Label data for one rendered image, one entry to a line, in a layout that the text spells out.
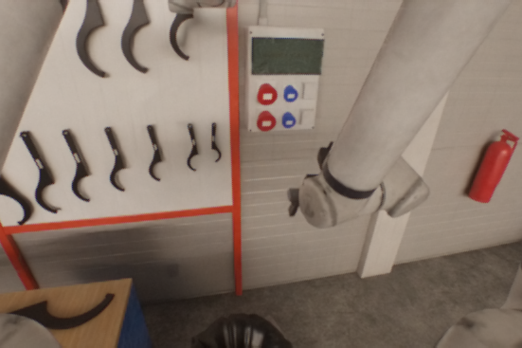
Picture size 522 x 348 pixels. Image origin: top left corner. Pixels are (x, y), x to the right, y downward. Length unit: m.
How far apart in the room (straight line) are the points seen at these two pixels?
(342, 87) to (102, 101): 1.34
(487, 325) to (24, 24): 0.65
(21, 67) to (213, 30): 1.13
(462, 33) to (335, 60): 1.44
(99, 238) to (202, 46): 1.37
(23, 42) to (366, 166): 0.49
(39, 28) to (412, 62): 0.49
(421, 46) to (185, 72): 1.31
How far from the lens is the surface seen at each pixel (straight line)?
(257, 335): 1.49
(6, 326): 0.36
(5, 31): 0.50
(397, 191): 0.52
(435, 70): 0.32
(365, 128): 0.35
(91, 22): 1.54
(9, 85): 0.48
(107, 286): 1.38
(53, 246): 2.22
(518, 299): 0.47
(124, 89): 1.58
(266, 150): 1.71
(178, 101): 1.55
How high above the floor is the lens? 1.89
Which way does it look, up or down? 27 degrees down
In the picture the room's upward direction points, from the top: 1 degrees clockwise
